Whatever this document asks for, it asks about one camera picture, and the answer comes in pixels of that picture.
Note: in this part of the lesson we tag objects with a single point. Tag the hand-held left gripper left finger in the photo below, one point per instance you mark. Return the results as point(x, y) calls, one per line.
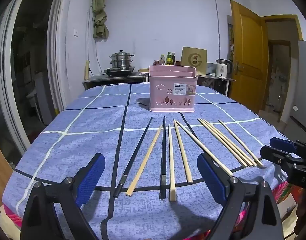
point(91, 177)

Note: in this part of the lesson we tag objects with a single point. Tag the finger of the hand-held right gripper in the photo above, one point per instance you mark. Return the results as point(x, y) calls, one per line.
point(282, 143)
point(273, 156)

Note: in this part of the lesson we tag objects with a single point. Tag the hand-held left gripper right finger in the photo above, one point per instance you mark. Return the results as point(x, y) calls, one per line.
point(213, 177)

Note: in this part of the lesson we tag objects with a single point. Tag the pink plastic basket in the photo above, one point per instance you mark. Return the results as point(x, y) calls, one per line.
point(163, 97)

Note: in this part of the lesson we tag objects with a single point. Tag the pink patterned cloth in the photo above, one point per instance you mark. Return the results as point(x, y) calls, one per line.
point(280, 192)

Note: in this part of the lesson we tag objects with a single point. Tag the blue checked tablecloth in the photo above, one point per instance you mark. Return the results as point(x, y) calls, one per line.
point(93, 120)

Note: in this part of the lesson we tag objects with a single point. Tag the grey refrigerator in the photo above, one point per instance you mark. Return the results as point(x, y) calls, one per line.
point(303, 80)

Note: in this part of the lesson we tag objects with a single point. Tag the steel shelf counter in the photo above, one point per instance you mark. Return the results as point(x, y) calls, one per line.
point(229, 79)

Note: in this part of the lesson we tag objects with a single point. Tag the yellow wooden door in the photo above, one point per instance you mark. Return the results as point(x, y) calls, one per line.
point(248, 55)

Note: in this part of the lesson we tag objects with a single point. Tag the white electric kettle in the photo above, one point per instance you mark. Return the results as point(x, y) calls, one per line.
point(221, 70)

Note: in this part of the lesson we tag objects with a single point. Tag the steel stove table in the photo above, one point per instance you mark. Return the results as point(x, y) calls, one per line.
point(105, 81)

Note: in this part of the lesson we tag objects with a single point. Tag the beige power strip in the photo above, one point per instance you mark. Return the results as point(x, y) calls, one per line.
point(87, 70)

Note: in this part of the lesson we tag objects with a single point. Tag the black induction cooker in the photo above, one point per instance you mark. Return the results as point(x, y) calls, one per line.
point(118, 72)

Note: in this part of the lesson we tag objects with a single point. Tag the tan square box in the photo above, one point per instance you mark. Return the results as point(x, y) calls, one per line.
point(193, 60)

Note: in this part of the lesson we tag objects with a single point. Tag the stainless steel steamer pot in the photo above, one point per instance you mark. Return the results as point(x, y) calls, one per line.
point(121, 60)

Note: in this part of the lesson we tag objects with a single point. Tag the dark glass bottle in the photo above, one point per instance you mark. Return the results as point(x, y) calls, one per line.
point(174, 59)

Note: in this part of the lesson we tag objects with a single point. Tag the yellow label bottle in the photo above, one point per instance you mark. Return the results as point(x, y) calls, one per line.
point(169, 59)

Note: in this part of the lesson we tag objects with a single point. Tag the clear plastic bottle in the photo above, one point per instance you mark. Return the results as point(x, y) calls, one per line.
point(162, 60)

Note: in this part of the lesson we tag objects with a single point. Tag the knotted green curtain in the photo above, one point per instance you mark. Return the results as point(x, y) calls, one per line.
point(100, 22)

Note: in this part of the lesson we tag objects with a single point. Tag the wall calendar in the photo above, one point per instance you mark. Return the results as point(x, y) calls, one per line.
point(230, 37)

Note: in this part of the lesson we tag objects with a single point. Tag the yellow door frame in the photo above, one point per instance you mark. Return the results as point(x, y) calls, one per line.
point(283, 18)

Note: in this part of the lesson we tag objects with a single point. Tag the white sliding door frame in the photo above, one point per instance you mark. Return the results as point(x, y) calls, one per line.
point(56, 55)

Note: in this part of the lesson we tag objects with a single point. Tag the white wall switch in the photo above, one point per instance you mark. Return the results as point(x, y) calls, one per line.
point(75, 31)

